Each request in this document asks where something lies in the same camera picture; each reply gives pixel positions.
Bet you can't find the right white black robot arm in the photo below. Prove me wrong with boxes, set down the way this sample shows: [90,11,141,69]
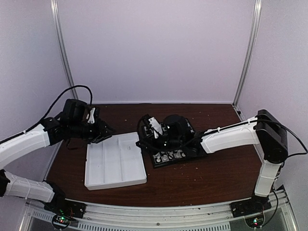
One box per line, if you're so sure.
[136,110,288,213]

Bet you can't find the white plastic compartment tray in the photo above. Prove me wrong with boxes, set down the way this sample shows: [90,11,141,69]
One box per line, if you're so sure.
[84,132,147,191]

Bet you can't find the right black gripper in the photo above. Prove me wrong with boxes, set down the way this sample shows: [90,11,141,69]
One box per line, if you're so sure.
[136,132,183,155]

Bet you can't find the black grey chess board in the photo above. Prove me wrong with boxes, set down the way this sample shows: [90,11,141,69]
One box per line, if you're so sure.
[140,115,206,168]

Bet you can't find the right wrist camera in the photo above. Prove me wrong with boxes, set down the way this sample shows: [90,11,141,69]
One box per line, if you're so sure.
[144,115,163,139]

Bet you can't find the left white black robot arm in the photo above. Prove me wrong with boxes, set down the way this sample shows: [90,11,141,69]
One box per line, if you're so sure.
[0,99,114,214]

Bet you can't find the right aluminium frame post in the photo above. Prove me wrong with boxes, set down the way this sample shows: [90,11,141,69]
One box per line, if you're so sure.
[233,0,262,108]

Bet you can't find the aluminium frame post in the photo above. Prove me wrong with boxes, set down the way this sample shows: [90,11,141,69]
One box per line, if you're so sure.
[233,0,262,108]
[50,0,75,87]

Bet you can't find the front aluminium rail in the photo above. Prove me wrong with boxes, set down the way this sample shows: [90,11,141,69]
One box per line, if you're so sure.
[25,190,291,231]

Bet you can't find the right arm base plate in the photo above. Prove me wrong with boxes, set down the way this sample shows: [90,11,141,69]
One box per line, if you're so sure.
[230,199,272,218]

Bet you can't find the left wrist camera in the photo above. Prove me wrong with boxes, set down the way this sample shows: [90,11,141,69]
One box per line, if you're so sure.
[86,107,100,124]

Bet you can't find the left aluminium frame post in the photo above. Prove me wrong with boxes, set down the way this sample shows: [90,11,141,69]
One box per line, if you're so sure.
[50,0,75,87]

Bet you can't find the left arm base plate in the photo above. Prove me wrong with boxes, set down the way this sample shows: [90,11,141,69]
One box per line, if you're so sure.
[43,200,86,218]

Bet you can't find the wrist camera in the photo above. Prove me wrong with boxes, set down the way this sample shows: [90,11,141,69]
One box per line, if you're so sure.
[86,107,100,124]
[144,115,163,139]

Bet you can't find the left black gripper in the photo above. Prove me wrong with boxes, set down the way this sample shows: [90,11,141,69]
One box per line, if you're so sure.
[69,117,116,144]

